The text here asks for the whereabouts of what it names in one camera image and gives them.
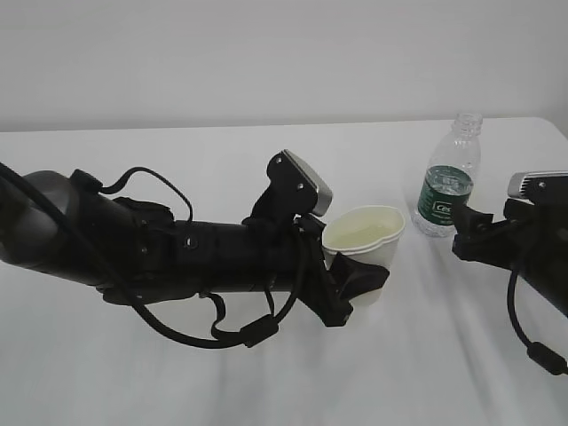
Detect clear green-label water bottle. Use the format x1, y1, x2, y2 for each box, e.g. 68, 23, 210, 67
412, 113, 483, 238

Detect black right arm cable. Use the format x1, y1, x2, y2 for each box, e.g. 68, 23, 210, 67
507, 261, 568, 377

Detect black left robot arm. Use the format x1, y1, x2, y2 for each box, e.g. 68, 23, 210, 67
1, 168, 389, 327

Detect white paper cup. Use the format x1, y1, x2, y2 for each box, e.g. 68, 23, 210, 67
321, 204, 406, 306

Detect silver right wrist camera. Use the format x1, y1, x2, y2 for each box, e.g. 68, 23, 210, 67
508, 170, 567, 205

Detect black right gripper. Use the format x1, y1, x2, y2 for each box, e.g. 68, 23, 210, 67
452, 198, 567, 311

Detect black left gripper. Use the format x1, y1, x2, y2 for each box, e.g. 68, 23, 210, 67
241, 186, 390, 327

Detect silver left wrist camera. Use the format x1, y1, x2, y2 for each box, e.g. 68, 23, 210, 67
267, 149, 333, 217

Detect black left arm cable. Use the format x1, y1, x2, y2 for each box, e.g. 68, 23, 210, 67
0, 162, 312, 350

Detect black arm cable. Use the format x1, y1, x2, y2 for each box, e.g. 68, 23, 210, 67
0, 162, 312, 350
507, 261, 568, 377

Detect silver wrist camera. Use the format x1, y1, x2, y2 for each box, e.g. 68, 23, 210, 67
508, 170, 567, 205
267, 149, 333, 217

